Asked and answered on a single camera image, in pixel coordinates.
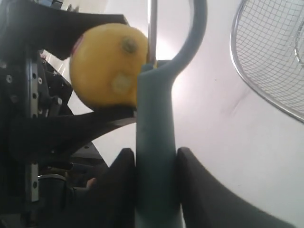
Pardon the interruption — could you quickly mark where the teal handled peeler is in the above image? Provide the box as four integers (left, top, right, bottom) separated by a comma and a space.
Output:
135, 0, 208, 228

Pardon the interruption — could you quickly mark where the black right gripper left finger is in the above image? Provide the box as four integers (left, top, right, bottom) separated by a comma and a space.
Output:
71, 148, 135, 228

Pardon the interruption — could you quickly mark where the oval wire mesh basket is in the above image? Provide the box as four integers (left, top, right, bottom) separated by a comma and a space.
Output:
229, 0, 304, 122

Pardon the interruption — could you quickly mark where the yellow lemon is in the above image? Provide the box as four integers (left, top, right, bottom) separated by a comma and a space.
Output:
69, 23, 148, 110

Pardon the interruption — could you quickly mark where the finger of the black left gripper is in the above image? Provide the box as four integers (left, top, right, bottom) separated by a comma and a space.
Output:
9, 107, 135, 157
28, 8, 128, 60

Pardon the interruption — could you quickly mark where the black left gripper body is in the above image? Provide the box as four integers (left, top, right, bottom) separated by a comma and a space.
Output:
0, 0, 110, 228

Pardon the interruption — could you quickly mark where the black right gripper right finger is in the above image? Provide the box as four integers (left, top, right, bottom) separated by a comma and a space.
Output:
177, 147, 293, 228

